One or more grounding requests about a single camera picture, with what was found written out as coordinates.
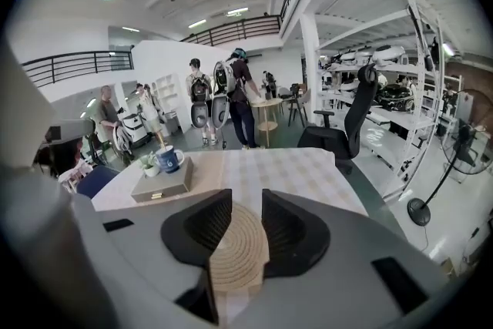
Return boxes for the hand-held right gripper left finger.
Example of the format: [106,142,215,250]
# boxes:
[160,188,233,269]

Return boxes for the white wheeled robot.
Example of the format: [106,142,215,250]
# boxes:
[115,113,153,159]

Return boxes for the black balcony railing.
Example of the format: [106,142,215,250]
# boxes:
[21,49,135,89]
[179,14,282,48]

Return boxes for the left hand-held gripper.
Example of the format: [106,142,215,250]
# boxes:
[40,118,97,146]

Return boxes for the round woven beige placemat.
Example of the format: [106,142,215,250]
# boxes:
[209,202,270,292]

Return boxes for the white shelving rack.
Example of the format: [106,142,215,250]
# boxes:
[300,2,463,203]

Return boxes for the small potted plant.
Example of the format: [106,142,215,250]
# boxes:
[138,152,160,178]

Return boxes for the white shell backpack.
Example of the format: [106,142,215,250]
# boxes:
[189,73,213,129]
[212,59,236,129]

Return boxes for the round wooden side table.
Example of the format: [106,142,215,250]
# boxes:
[250,98,284,148]

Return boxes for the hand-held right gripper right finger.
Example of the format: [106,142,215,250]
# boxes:
[261,188,331,278]

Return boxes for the black office chair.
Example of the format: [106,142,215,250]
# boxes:
[297,63,381,175]

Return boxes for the grey rectangular tray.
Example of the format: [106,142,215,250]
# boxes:
[130,156,193,204]

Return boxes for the blue mug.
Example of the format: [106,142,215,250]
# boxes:
[155,145,186,174]

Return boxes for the checked tablecloth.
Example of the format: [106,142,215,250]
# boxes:
[91,148,369,219]

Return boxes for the dark dining chair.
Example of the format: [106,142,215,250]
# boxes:
[287,83,312,128]

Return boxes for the person's white shirt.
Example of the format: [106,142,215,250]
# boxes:
[0,38,57,170]

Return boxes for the black standing fan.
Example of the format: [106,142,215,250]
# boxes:
[407,88,493,227]

